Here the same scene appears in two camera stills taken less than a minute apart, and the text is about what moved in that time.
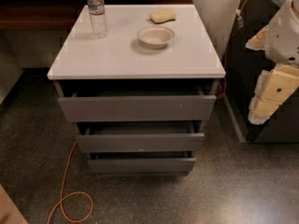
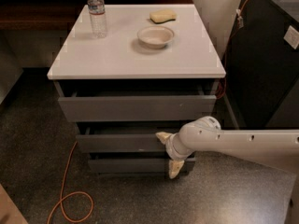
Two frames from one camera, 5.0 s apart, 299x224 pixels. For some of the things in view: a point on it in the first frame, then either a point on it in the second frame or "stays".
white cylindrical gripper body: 285,36 -> 171,147
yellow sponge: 162,16 stays
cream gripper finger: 272,88 -> 174,168
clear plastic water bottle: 96,8 stays
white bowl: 155,36 stays
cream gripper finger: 258,42 -> 163,136
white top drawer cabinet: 139,96 stays
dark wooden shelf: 58,13 stays
